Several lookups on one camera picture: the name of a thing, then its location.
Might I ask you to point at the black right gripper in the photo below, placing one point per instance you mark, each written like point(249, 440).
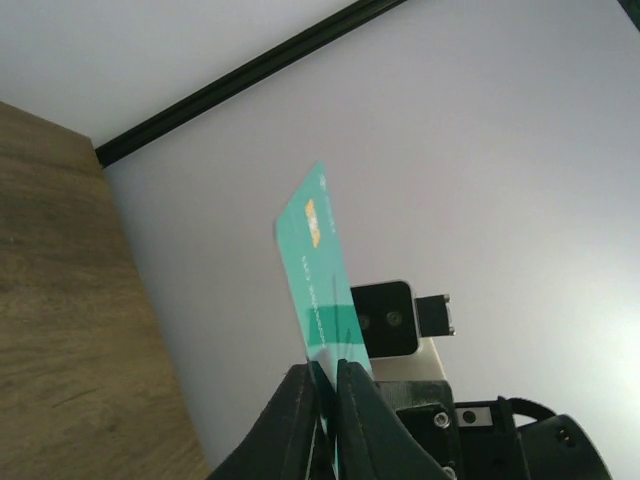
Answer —
point(416, 430)

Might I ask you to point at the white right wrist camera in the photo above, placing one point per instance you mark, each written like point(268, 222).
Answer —
point(398, 328)

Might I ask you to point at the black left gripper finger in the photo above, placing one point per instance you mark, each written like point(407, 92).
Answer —
point(287, 440)

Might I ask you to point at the black right frame post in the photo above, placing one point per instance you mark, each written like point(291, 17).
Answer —
point(242, 78)

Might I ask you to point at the teal credit card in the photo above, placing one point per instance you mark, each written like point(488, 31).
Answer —
point(312, 257)

